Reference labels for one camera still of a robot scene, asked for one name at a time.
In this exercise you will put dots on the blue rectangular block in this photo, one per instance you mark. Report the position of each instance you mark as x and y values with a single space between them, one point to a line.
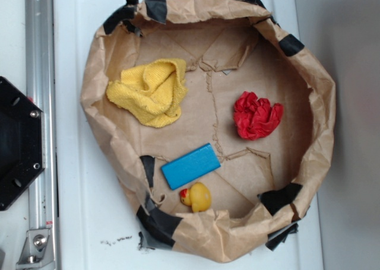
190 166

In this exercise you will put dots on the red crumpled paper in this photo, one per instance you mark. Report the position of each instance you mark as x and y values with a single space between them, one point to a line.
255 117

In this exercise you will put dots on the yellow rubber duck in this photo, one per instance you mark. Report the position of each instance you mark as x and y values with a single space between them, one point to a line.
198 197

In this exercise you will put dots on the brown paper bag bin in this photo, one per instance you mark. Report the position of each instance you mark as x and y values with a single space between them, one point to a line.
229 46

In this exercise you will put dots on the metal corner bracket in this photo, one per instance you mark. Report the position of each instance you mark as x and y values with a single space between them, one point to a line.
37 251

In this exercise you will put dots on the aluminium extrusion rail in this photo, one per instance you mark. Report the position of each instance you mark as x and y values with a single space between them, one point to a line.
40 83

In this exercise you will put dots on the yellow crumpled cloth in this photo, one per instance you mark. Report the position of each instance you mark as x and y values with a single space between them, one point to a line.
152 93

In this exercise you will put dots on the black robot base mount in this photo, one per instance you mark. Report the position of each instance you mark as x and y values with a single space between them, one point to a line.
21 143

